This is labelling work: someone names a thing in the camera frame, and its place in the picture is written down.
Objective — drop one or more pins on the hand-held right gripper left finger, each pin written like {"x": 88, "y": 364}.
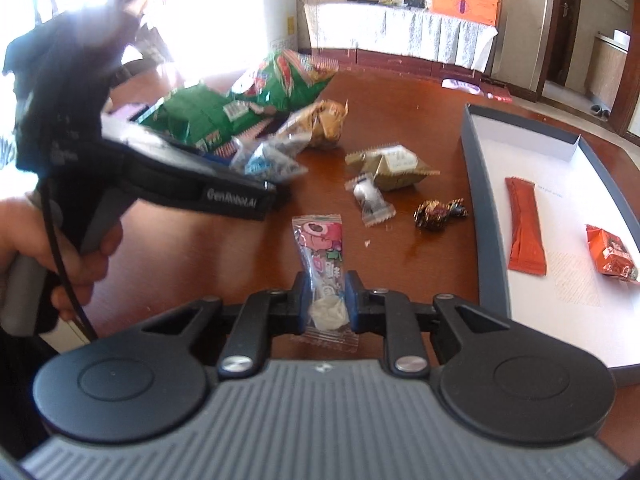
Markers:
{"x": 301, "y": 302}

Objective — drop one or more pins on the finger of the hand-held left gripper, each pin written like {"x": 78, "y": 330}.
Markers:
{"x": 281, "y": 196}

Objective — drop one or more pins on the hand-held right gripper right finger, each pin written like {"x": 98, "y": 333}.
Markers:
{"x": 353, "y": 302}

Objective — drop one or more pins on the clear blue-white candy packet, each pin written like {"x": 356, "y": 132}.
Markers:
{"x": 262, "y": 160}

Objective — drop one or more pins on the pink candy packet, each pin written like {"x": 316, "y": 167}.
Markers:
{"x": 320, "y": 240}

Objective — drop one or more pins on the plain green snack bag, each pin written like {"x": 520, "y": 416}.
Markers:
{"x": 195, "y": 115}

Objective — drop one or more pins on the golden brown snack packet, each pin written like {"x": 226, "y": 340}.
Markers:
{"x": 320, "y": 122}

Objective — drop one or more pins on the small white-black candy packet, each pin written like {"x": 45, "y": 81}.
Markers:
{"x": 372, "y": 200}

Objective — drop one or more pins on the large green red-print snack bag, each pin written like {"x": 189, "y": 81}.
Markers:
{"x": 285, "y": 85}

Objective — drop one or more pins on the olive packet with white label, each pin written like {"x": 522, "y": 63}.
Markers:
{"x": 392, "y": 167}

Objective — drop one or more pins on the dark foil-wrapped candy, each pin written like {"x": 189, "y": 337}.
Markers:
{"x": 435, "y": 215}

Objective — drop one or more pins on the grey box with white inside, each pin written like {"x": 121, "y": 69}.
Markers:
{"x": 575, "y": 185}

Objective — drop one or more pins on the dark chair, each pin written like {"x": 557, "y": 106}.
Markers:
{"x": 150, "y": 45}

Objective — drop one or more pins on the long orange stick packet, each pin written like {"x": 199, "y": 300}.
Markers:
{"x": 525, "y": 230}

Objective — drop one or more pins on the tall white air conditioner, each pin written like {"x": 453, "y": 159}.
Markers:
{"x": 280, "y": 5}

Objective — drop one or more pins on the purple object on floor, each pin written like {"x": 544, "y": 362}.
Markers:
{"x": 461, "y": 86}

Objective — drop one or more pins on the small black device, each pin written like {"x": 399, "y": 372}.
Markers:
{"x": 415, "y": 3}

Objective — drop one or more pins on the small red item on floor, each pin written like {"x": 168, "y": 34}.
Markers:
{"x": 497, "y": 96}

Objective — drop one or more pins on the small orange snack packet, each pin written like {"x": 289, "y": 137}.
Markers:
{"x": 612, "y": 252}

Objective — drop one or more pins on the pair of shoes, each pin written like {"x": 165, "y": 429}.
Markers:
{"x": 600, "y": 111}

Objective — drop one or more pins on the beige bin with white lid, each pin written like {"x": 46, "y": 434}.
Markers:
{"x": 605, "y": 70}

